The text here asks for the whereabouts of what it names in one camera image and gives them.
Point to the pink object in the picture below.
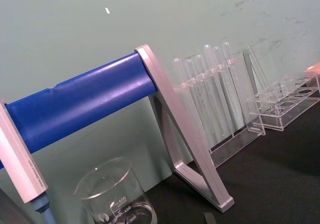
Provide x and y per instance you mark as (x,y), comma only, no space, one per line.
(314,68)

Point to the clear acrylic dropper rack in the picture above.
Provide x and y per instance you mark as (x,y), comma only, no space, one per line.
(240,89)

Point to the clear glass beaker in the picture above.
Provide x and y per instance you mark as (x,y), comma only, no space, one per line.
(117,204)

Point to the grey pipette with blue tip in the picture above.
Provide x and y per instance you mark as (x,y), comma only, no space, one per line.
(20,156)

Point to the clear acrylic test tube rack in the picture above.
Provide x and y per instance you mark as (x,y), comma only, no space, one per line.
(287,106)

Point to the grey pipette stand blue bar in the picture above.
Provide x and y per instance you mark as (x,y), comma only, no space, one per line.
(82,104)

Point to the black table cloth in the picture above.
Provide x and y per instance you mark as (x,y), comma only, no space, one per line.
(270,179)

